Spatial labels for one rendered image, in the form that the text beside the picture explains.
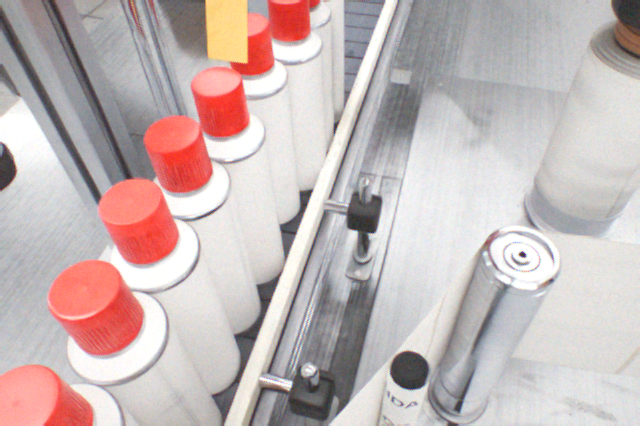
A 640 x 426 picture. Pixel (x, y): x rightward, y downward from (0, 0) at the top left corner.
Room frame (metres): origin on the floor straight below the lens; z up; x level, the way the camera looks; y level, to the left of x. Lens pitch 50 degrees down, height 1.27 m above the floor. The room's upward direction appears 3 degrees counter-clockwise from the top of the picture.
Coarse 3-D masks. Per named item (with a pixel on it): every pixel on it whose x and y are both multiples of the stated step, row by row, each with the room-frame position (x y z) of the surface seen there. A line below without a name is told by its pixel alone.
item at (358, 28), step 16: (352, 0) 0.76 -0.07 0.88; (368, 0) 0.76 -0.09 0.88; (384, 0) 0.75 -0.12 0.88; (352, 16) 0.71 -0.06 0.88; (368, 16) 0.71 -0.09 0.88; (352, 32) 0.67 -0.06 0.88; (368, 32) 0.66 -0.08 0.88; (352, 48) 0.62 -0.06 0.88; (352, 64) 0.59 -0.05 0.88; (352, 80) 0.55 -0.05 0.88; (336, 128) 0.46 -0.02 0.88; (336, 176) 0.38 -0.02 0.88; (304, 208) 0.34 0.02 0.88; (320, 224) 0.32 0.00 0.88; (288, 240) 0.30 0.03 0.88; (272, 288) 0.25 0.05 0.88; (240, 336) 0.20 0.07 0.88; (256, 336) 0.20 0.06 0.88; (224, 400) 0.15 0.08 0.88; (224, 416) 0.13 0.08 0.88
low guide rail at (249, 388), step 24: (384, 24) 0.62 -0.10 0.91; (360, 72) 0.52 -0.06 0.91; (360, 96) 0.47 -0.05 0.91; (336, 144) 0.39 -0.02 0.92; (336, 168) 0.37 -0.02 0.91; (312, 216) 0.30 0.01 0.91; (312, 240) 0.28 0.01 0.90; (288, 264) 0.25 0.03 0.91; (288, 288) 0.22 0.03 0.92; (264, 336) 0.18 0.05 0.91; (264, 360) 0.16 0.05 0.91; (240, 384) 0.14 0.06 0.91; (240, 408) 0.13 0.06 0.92
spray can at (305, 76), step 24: (288, 0) 0.37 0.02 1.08; (288, 24) 0.37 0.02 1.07; (288, 48) 0.36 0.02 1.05; (312, 48) 0.37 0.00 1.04; (288, 72) 0.36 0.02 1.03; (312, 72) 0.36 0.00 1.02; (312, 96) 0.36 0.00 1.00; (312, 120) 0.36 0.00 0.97; (312, 144) 0.36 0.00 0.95; (312, 168) 0.36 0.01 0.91; (312, 192) 0.36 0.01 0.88
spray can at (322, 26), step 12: (312, 0) 0.42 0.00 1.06; (312, 12) 0.42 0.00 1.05; (324, 12) 0.42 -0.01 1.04; (312, 24) 0.41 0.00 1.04; (324, 24) 0.42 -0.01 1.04; (324, 36) 0.42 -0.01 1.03; (324, 48) 0.42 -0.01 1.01; (324, 60) 0.41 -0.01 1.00; (324, 72) 0.41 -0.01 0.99; (324, 84) 0.41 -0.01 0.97; (324, 96) 0.41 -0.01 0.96
